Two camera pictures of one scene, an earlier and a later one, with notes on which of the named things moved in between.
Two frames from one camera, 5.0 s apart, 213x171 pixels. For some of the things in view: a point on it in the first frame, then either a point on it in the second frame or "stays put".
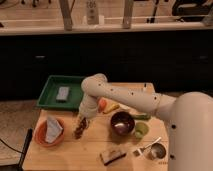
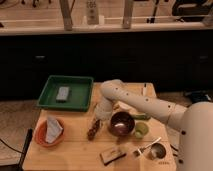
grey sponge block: (62, 94) stays put
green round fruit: (141, 130) stays put
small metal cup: (157, 152) stays put
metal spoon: (139, 152) stays put
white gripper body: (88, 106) -> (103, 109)
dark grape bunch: (84, 123) -> (92, 132)
